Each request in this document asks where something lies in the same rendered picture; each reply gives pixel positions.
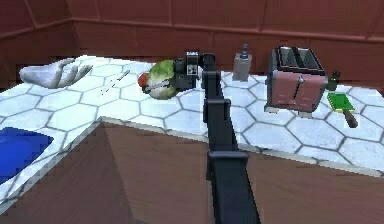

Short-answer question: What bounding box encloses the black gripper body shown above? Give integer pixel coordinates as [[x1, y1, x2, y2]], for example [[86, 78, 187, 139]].
[[172, 57, 202, 91]]

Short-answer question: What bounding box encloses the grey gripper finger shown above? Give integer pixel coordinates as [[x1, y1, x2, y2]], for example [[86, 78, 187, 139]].
[[143, 81, 175, 92]]

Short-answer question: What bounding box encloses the green lettuce head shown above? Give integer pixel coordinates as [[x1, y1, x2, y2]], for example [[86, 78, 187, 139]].
[[145, 59, 183, 101]]

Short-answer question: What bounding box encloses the red tomato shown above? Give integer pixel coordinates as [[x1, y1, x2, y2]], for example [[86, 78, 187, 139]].
[[137, 72, 150, 89]]

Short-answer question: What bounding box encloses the thin silver fork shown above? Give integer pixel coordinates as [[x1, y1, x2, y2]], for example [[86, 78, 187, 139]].
[[99, 69, 131, 97]]

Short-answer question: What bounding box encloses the grey soap bottle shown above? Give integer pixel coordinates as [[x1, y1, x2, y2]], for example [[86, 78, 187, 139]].
[[231, 42, 254, 83]]

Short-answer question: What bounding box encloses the brown kitchen counter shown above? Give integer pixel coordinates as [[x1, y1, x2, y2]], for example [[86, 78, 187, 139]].
[[0, 54, 384, 224]]

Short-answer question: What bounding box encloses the pink and black toaster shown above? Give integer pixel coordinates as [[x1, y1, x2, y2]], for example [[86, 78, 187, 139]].
[[264, 45, 330, 118]]

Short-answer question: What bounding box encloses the dark green pepper shaker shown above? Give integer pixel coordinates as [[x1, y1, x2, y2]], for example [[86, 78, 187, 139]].
[[327, 71, 342, 92]]

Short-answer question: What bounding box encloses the blue sink basin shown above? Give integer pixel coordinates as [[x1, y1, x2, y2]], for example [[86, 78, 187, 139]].
[[0, 126, 55, 186]]

